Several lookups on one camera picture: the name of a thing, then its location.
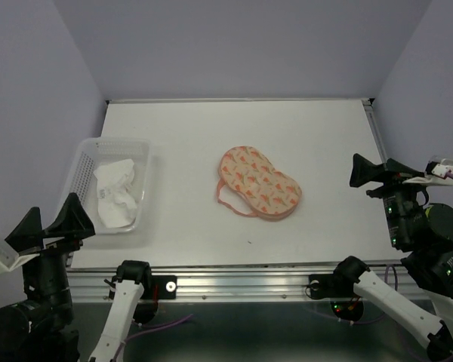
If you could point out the white bra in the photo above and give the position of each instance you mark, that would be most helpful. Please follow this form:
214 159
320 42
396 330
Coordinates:
116 206

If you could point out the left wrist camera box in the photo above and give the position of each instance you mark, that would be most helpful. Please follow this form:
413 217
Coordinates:
10 259

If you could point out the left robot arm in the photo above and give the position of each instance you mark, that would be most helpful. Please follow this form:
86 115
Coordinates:
35 329

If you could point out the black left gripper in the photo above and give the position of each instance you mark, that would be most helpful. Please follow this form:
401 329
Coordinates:
73 216

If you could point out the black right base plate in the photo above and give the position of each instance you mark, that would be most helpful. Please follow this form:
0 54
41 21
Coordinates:
323 286

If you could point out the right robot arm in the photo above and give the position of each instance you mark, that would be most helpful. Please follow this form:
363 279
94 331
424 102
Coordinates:
431 269

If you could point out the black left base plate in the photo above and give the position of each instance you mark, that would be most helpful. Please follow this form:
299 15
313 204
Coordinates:
164 287

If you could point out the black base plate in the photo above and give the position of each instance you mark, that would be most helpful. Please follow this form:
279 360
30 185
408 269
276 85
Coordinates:
164 287
323 286

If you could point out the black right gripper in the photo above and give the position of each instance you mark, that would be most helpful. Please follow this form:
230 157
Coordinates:
364 170

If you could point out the floral peach laundry bag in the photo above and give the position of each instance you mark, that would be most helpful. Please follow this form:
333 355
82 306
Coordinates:
267 192

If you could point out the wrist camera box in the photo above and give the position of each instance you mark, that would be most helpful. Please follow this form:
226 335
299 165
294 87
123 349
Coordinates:
10 259
438 172

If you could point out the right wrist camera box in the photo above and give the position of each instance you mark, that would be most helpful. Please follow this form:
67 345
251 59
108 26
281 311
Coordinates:
438 172

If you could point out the aluminium front rail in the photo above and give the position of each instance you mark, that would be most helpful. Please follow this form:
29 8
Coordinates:
257 283

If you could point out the white plastic basket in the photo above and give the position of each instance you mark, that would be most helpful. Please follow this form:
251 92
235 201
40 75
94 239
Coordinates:
93 152

